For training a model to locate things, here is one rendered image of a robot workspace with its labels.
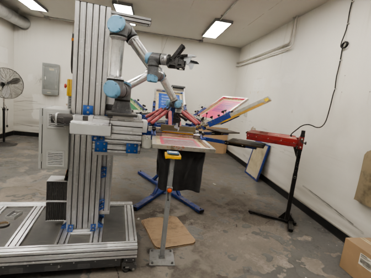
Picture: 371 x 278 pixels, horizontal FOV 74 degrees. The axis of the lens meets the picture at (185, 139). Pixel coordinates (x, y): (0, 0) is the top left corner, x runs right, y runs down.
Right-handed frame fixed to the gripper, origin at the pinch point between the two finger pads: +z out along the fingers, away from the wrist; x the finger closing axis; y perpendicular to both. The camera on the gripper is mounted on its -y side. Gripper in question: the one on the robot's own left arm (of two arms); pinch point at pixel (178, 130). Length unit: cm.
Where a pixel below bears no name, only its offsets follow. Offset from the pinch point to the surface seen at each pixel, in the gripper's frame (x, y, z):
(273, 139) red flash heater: 11, -113, -1
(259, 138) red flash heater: 3, -99, 1
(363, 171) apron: 58, -194, 18
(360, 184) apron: 58, -194, 32
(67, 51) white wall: -408, 256, -122
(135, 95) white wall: -408, 77, -31
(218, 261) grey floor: 86, -39, 105
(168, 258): 84, 6, 104
